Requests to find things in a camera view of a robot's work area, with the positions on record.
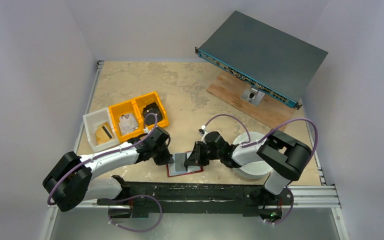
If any yellow double compartment bin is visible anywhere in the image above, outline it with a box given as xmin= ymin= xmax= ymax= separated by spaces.
xmin=108 ymin=91 xmax=170 ymax=143

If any black square part in bin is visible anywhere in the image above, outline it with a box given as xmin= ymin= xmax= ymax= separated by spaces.
xmin=142 ymin=102 xmax=163 ymax=126

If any white filament spool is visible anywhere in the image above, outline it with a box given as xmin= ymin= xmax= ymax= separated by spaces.
xmin=233 ymin=131 xmax=273 ymax=180

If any grey blue network switch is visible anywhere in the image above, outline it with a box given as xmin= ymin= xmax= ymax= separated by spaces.
xmin=195 ymin=10 xmax=328 ymax=110

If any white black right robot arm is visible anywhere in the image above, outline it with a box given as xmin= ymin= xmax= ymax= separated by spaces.
xmin=180 ymin=130 xmax=313 ymax=204

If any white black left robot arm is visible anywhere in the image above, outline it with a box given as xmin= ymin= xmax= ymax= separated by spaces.
xmin=42 ymin=127 xmax=172 ymax=212

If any white plastic bin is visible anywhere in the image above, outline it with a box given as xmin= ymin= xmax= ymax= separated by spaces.
xmin=83 ymin=107 xmax=120 ymax=153

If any gold card with black stripe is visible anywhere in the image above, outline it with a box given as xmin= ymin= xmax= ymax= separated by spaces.
xmin=94 ymin=122 xmax=115 ymax=145

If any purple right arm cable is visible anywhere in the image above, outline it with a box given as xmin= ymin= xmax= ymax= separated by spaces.
xmin=200 ymin=114 xmax=319 ymax=226

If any red leather card holder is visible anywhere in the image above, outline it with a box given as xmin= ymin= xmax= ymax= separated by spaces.
xmin=166 ymin=151 xmax=204 ymax=177

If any wooden board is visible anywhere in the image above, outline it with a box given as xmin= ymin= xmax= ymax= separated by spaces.
xmin=206 ymin=72 xmax=298 ymax=128

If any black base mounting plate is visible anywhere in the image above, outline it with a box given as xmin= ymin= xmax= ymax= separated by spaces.
xmin=97 ymin=176 xmax=294 ymax=221

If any grey metal bracket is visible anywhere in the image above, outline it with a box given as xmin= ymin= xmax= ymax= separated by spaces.
xmin=241 ymin=87 xmax=266 ymax=106

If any grey metal plate in bin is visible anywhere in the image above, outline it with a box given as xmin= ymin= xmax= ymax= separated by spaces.
xmin=118 ymin=112 xmax=139 ymax=136

